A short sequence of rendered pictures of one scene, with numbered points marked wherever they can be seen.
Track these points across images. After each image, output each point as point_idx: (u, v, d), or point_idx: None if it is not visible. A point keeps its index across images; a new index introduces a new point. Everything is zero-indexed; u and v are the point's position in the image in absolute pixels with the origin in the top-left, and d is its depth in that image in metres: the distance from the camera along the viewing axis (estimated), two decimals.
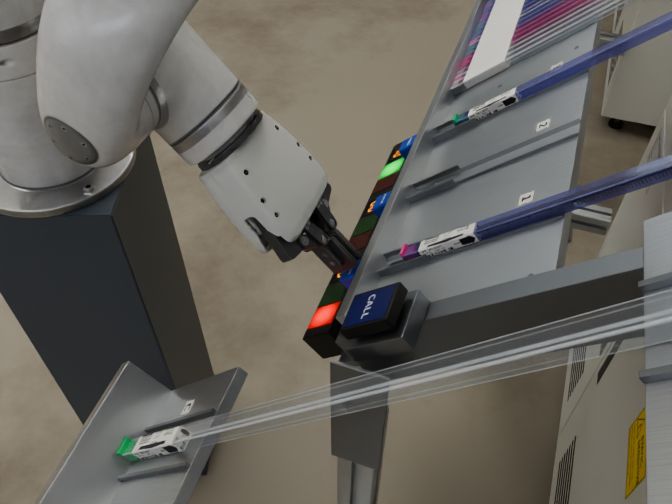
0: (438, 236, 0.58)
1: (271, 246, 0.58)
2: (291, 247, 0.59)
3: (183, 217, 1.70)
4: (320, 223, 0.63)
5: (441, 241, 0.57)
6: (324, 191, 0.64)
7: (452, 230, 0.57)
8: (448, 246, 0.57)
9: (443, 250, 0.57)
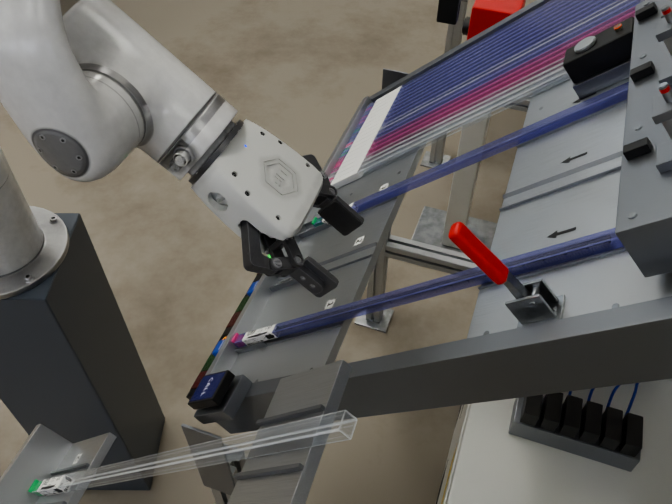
0: (255, 330, 0.81)
1: None
2: None
3: (143, 257, 1.91)
4: (285, 260, 0.59)
5: (255, 335, 0.80)
6: (255, 264, 0.57)
7: (263, 327, 0.80)
8: (259, 339, 0.80)
9: (257, 341, 0.80)
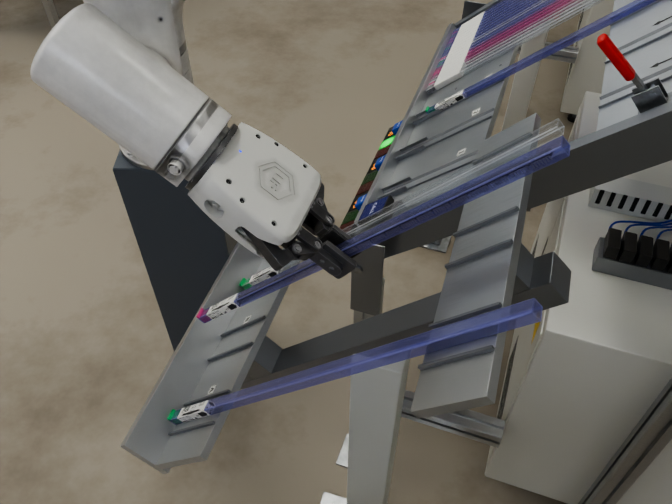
0: (219, 302, 0.78)
1: None
2: None
3: None
4: (305, 245, 0.62)
5: (218, 307, 0.77)
6: (278, 259, 0.60)
7: (226, 298, 0.77)
8: (222, 311, 0.77)
9: (221, 313, 0.78)
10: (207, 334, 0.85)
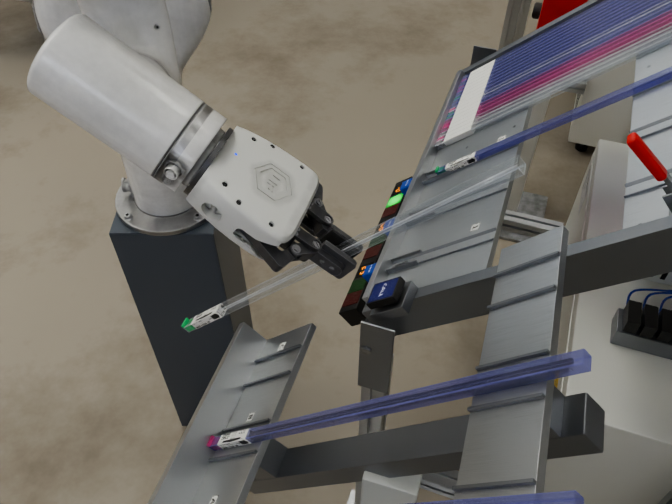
0: (230, 434, 0.78)
1: None
2: None
3: None
4: (304, 246, 0.62)
5: (229, 440, 0.77)
6: (278, 260, 0.60)
7: (237, 431, 0.77)
8: (234, 444, 0.77)
9: (232, 445, 0.77)
10: (208, 431, 0.80)
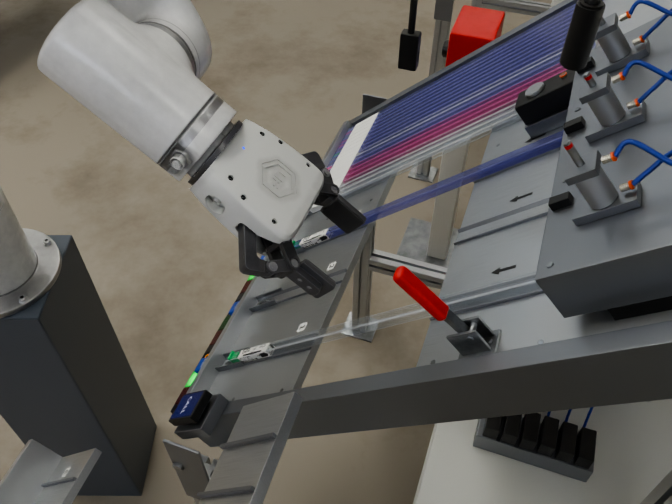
0: None
1: (302, 154, 0.65)
2: None
3: (137, 268, 1.97)
4: (282, 262, 0.59)
5: None
6: (251, 267, 0.58)
7: None
8: None
9: None
10: None
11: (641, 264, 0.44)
